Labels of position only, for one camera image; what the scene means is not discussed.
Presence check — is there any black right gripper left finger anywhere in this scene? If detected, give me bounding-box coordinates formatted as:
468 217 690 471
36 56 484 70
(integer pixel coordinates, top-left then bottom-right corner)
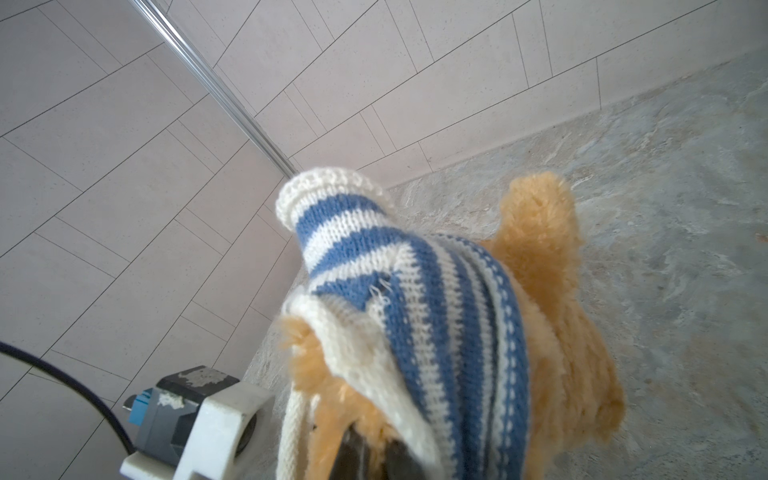
329 425 371 480

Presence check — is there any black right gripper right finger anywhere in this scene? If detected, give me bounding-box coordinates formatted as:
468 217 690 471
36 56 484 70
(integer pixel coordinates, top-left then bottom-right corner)
383 440 426 480

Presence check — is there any blue white striped sweater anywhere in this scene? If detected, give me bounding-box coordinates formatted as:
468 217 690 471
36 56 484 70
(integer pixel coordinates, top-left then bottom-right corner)
275 167 530 479

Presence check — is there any brown teddy bear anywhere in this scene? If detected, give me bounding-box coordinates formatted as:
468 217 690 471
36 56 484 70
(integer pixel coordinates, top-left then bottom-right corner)
276 172 625 479

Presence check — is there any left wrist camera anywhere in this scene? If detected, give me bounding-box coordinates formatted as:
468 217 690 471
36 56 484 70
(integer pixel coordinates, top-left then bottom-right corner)
120 365 275 480

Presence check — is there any thin black left cable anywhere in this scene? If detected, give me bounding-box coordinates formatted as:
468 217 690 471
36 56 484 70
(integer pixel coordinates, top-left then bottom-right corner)
0 340 138 456

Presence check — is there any aluminium left corner post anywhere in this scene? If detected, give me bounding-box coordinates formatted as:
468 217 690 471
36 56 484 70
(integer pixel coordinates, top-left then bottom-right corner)
130 0 298 179

